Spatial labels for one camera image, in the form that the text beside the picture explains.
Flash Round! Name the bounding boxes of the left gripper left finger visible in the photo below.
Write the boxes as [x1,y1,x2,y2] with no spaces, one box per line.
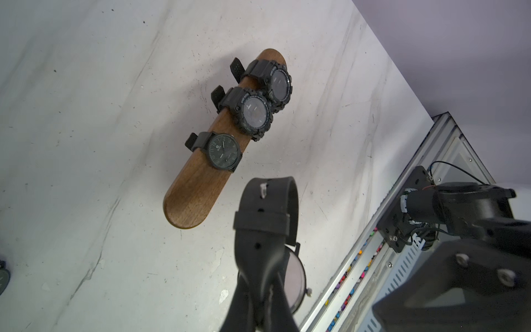
[220,272,259,332]

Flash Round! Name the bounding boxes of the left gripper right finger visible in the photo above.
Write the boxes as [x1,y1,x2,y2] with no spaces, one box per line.
[265,275,299,332]

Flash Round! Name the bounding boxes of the thin black silver-face watch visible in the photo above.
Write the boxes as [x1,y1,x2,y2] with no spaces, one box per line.
[233,177,307,313]

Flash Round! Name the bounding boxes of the wooden watch stand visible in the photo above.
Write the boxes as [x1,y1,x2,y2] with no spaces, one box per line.
[163,48,286,229]

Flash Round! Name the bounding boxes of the black watch white markings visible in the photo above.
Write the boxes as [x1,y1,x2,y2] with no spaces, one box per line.
[185,131,243,172]

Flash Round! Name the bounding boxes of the black rugged strap watch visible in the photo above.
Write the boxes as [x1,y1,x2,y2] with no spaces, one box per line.
[211,86,273,141]

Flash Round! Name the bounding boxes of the chunky black digital watch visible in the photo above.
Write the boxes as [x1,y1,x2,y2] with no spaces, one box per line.
[230,58,293,113]

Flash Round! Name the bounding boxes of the black watch dark dial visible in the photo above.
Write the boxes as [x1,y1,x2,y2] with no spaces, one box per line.
[0,261,11,295]

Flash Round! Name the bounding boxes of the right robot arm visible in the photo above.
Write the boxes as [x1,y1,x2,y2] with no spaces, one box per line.
[373,183,530,331]

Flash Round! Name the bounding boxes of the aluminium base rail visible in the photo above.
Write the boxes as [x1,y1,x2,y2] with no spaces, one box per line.
[300,113,495,331]

